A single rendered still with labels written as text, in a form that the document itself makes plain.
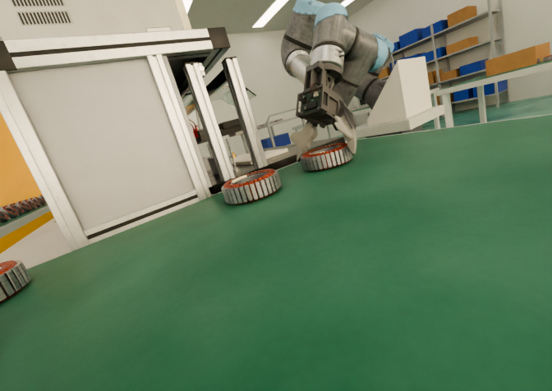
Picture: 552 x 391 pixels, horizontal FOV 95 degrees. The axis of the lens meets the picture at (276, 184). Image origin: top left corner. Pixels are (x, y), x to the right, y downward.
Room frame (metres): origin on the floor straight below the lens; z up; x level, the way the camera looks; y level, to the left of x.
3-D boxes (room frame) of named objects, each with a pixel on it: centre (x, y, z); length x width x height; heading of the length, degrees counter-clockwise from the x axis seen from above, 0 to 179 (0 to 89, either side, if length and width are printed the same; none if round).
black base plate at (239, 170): (1.00, 0.10, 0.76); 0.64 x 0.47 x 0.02; 29
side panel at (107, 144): (0.53, 0.28, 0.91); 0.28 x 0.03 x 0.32; 119
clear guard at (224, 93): (1.16, 0.17, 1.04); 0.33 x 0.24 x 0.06; 119
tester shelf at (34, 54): (0.86, 0.37, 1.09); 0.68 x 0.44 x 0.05; 29
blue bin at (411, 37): (6.42, -4.10, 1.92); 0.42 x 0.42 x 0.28; 30
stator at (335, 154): (0.56, -0.12, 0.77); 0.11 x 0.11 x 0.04
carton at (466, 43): (5.57, -4.57, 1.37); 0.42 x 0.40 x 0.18; 29
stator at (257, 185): (0.48, 0.05, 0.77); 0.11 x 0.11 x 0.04
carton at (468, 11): (5.52, -4.60, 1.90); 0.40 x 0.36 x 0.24; 120
